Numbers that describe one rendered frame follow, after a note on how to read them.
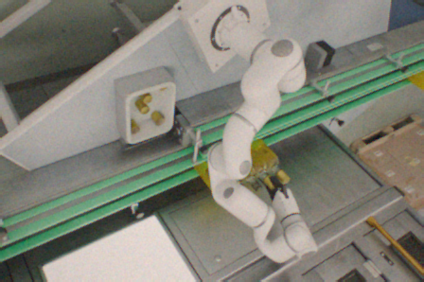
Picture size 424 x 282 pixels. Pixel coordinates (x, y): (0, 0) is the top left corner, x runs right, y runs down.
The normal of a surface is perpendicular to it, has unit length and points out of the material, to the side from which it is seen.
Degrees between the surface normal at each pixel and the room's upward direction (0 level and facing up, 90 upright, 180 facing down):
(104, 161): 90
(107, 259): 90
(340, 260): 90
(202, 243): 90
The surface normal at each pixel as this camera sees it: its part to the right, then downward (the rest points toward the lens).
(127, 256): 0.12, -0.67
